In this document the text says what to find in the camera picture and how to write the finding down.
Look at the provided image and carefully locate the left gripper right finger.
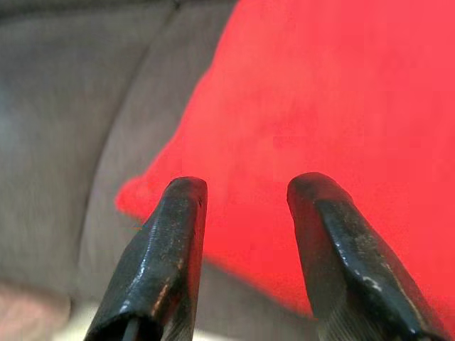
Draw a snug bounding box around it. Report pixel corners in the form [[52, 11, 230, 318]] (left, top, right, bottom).
[[287, 172, 447, 341]]

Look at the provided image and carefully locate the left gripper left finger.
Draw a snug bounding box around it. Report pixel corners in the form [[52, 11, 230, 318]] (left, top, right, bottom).
[[83, 176, 208, 341]]

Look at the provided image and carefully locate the red rectangular pillow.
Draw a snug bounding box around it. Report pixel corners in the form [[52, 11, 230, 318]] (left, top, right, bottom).
[[114, 0, 455, 337]]

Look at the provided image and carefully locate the pink fluffy pillow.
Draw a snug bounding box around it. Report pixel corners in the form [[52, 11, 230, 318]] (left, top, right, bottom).
[[0, 280, 72, 341]]

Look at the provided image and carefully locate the dark grey fabric loveseat sofa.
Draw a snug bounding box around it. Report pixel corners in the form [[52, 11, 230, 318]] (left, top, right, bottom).
[[0, 0, 321, 341]]

